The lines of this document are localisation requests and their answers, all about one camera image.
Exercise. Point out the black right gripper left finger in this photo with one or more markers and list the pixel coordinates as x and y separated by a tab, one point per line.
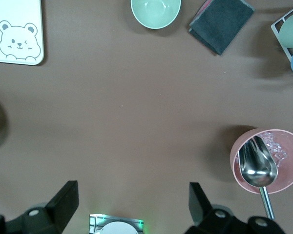
61	204

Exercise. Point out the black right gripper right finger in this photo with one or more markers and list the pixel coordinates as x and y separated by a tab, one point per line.
202	214

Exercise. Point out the shiny metal scoop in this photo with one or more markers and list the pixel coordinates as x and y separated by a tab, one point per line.
256	170

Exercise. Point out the clear ice pieces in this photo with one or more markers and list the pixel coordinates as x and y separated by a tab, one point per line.
277	148

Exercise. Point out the dark grey folded cloth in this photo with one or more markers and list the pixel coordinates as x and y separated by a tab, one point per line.
219	24

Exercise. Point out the cream bear print tray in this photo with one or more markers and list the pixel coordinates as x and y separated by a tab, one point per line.
19	9

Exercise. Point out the pale green bowl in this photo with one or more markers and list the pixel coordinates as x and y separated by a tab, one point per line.
156	14

